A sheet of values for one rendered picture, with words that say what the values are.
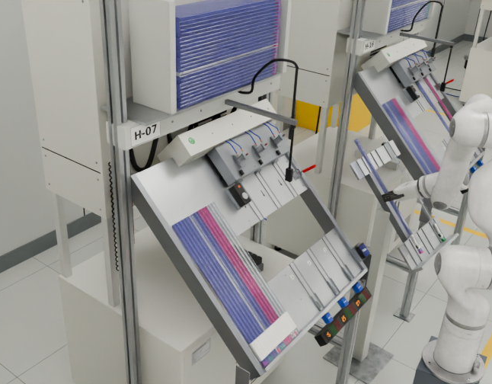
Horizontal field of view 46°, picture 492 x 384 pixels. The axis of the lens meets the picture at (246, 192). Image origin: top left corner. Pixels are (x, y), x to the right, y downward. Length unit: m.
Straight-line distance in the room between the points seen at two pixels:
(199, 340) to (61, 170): 0.75
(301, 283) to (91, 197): 0.76
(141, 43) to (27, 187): 1.85
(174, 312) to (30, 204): 1.58
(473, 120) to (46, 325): 2.25
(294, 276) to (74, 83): 0.95
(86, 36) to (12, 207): 1.84
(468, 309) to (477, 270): 0.13
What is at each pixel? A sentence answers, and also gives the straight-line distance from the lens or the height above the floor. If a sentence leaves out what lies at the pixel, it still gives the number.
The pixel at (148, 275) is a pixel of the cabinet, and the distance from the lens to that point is 2.33.
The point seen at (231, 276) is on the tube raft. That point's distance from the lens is 1.82.
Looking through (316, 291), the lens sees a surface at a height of 0.76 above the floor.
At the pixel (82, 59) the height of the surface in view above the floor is 1.53.
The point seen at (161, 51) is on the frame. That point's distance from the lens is 1.68.
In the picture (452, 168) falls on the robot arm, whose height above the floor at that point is 1.19.
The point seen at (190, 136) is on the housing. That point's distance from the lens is 1.88.
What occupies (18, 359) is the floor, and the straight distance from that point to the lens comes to 2.99.
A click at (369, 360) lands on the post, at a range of 2.95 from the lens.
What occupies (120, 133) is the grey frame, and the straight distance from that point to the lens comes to 1.68.
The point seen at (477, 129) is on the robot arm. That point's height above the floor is 1.43.
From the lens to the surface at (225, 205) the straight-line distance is 1.93.
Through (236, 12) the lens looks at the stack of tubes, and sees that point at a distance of 1.88.
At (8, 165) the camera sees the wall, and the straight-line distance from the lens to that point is 3.33.
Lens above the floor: 2.00
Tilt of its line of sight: 28 degrees down
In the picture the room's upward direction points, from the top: 3 degrees clockwise
